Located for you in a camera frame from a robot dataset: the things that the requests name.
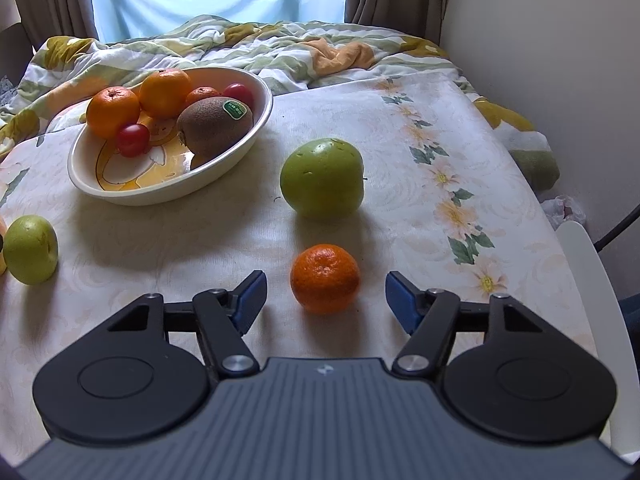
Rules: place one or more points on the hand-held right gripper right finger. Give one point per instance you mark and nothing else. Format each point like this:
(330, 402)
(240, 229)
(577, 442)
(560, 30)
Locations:
(400, 295)

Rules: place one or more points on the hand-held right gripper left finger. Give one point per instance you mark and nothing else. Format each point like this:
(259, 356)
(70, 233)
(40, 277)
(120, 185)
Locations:
(250, 295)

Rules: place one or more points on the small mandarin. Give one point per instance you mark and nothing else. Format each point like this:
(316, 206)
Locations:
(325, 279)
(201, 96)

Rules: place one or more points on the cream bowl with bear print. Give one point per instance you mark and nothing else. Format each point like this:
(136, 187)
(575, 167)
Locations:
(165, 191)

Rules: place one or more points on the brown kiwi with green sticker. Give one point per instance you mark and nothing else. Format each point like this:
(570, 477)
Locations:
(212, 127)

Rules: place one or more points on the red cherry tomato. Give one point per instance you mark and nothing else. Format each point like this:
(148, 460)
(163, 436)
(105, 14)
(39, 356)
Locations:
(239, 94)
(132, 140)

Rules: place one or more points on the large orange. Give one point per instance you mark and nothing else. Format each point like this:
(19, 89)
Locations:
(165, 91)

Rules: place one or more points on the medium orange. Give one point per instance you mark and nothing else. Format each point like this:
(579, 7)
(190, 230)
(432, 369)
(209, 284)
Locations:
(111, 112)

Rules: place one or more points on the white floral tablecloth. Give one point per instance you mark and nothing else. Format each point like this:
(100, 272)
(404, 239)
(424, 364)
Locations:
(200, 255)

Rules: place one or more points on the large green apple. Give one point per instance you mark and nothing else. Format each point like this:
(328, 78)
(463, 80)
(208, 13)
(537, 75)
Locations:
(322, 177)

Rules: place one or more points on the white plastic bag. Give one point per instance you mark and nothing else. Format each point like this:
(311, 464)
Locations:
(565, 210)

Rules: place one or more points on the small green apple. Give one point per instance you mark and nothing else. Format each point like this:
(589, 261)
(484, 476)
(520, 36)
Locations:
(31, 250)

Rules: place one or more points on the person's leg in jeans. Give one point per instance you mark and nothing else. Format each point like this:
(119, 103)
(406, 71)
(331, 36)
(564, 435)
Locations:
(631, 312)

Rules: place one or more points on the floral quilt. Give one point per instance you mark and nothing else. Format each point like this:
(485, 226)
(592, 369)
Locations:
(280, 50)

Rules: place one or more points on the wrinkled brown apple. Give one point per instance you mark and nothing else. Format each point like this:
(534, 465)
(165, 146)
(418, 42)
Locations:
(2, 264)

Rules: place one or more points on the grey lace cloth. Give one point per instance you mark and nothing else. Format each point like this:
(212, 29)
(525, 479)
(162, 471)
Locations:
(7, 91)

